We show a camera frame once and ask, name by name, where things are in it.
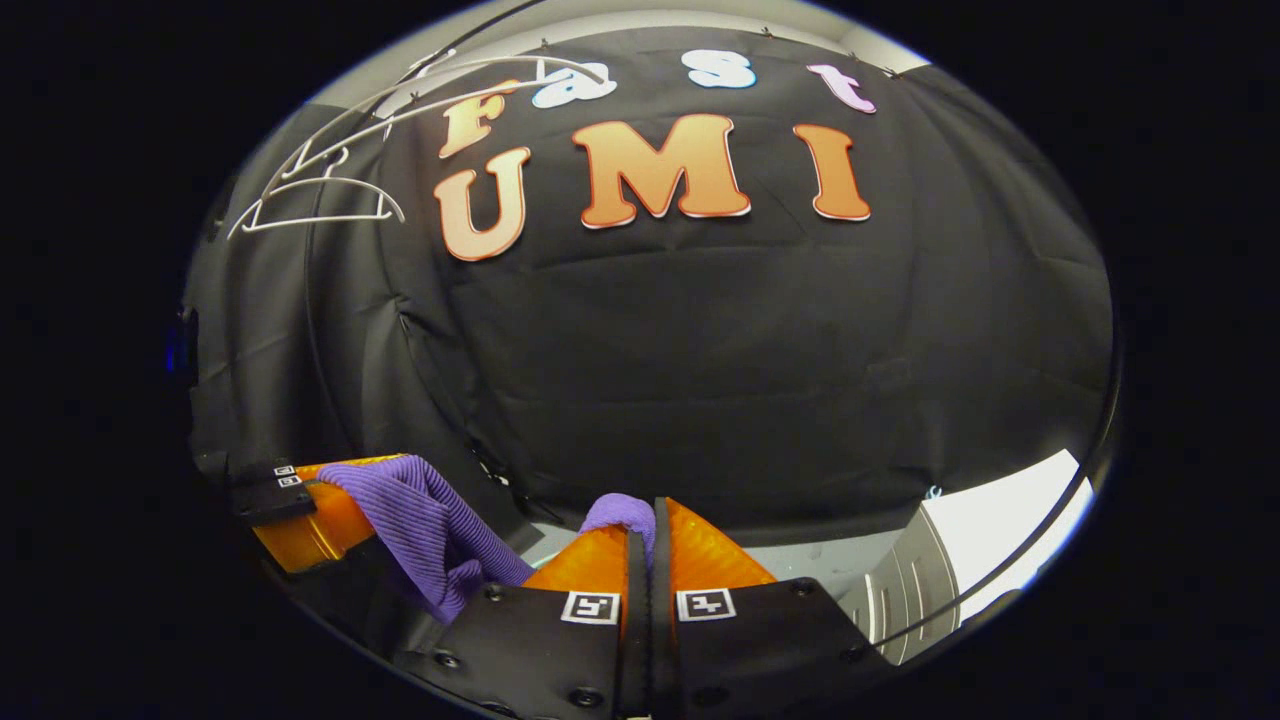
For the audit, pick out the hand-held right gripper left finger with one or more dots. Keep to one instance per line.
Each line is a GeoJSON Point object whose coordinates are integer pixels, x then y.
{"type": "Point", "coordinates": [634, 650]}

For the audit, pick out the black backdrop cloth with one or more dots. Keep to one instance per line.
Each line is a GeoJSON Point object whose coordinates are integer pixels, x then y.
{"type": "Point", "coordinates": [750, 350]}

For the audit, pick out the white flat board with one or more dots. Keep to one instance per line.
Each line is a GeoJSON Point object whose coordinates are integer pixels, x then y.
{"type": "Point", "coordinates": [1010, 520]}

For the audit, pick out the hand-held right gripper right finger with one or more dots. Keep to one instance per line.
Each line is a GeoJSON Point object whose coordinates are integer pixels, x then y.
{"type": "Point", "coordinates": [662, 650]}

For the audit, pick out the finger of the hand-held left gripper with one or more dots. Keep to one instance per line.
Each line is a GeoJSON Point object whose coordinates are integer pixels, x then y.
{"type": "Point", "coordinates": [320, 530]}
{"type": "Point", "coordinates": [260, 474]}

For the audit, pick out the white ribbed panel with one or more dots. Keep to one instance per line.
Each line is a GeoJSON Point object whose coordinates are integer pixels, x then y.
{"type": "Point", "coordinates": [900, 600]}

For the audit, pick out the white plastic clothes hanger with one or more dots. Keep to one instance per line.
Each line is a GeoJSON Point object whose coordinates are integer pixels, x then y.
{"type": "Point", "coordinates": [575, 68]}
{"type": "Point", "coordinates": [330, 181]}

